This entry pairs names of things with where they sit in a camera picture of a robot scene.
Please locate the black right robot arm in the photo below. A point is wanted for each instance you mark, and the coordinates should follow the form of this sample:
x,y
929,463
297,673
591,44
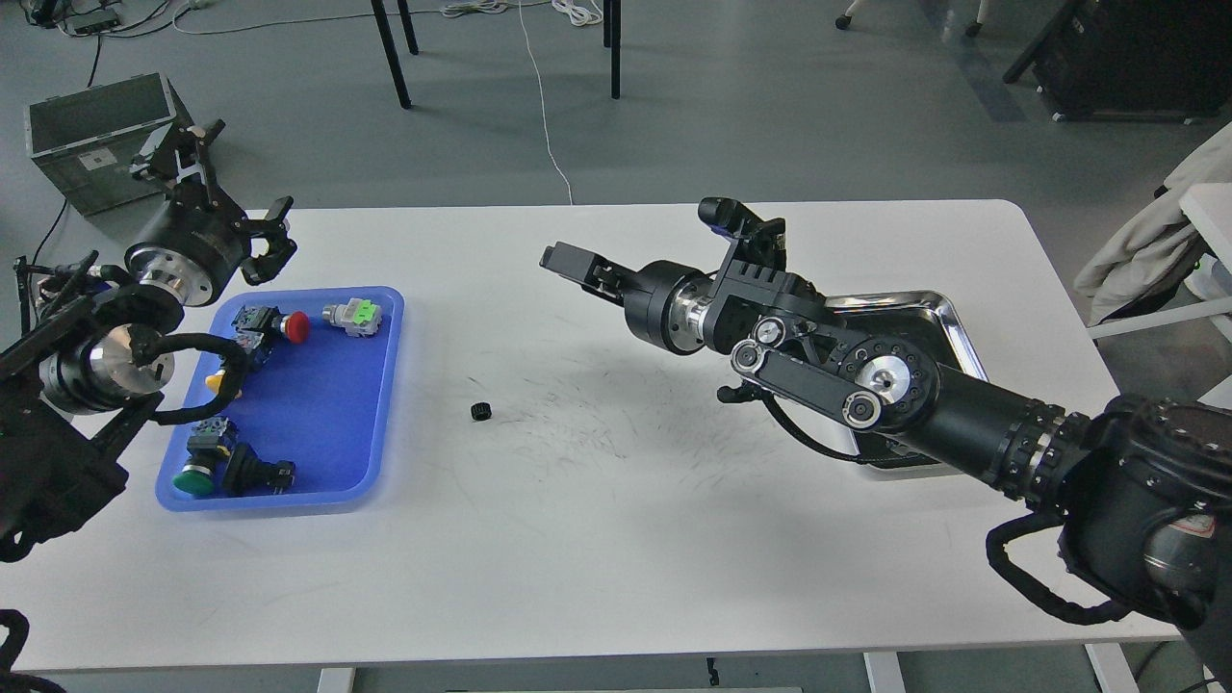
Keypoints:
x,y
1128,512

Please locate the red push button switch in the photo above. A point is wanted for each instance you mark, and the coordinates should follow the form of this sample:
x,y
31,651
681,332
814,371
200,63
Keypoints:
x,y
263,326

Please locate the black equipment case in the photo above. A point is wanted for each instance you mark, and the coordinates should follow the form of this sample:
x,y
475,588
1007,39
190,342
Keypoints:
x,y
1132,58

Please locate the grey switch with green cap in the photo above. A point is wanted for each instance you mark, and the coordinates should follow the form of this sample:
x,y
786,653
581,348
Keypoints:
x,y
358,317

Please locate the blue plastic tray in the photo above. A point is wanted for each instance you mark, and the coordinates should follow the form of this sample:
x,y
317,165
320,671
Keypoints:
x,y
323,404

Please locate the black table legs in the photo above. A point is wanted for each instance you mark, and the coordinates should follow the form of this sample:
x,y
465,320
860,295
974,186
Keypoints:
x,y
399,38

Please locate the silver metal tray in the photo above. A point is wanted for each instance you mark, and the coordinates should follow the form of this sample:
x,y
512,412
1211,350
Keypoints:
x,y
931,321

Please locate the white cloth on chair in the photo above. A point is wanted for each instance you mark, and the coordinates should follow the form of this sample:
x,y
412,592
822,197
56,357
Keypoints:
x,y
1153,240

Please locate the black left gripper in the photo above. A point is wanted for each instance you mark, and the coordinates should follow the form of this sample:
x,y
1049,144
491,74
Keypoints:
x,y
187,248

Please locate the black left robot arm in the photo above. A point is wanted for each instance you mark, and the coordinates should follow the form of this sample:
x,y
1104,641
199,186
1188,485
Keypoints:
x,y
105,355

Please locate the yellow push button switch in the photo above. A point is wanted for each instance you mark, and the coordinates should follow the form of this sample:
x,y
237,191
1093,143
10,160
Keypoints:
x,y
229,375

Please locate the grey plastic crate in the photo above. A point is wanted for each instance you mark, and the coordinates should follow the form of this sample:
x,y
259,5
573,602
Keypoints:
x,y
85,142

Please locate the green push button switch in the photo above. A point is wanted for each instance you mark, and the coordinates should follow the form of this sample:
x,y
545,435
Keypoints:
x,y
211,444

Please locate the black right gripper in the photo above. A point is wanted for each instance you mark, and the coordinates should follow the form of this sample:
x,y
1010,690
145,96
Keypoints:
x,y
655,299

